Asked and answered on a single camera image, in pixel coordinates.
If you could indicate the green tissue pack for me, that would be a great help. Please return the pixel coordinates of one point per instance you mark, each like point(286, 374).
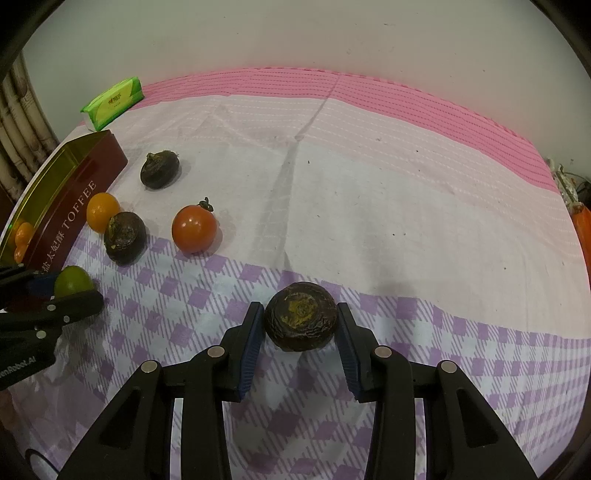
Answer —
point(113, 104)

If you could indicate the red and gold tin box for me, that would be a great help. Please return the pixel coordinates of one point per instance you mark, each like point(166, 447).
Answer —
point(69, 207)

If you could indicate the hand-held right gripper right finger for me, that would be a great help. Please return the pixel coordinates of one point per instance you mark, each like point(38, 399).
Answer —
point(346, 355)

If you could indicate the small orange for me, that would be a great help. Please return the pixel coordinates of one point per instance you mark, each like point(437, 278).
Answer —
point(101, 210)

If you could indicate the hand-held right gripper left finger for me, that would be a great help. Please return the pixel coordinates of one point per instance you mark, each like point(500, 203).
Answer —
point(249, 350)

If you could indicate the green tomato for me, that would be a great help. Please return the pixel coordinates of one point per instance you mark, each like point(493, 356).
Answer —
point(71, 279)

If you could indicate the bamboo pattern curtain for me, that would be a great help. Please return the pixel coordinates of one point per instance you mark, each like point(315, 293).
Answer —
point(23, 120)

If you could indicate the red tomato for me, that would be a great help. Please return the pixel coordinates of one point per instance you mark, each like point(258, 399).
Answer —
point(194, 228)

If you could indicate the large orange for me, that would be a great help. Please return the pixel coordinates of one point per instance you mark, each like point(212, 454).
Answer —
point(24, 232)

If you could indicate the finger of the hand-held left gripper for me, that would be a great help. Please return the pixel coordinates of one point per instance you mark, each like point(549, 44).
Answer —
point(74, 307)
point(39, 286)

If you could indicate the dark water chestnut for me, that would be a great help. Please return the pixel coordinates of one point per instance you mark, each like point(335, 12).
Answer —
point(124, 237)
point(159, 170)
point(300, 318)

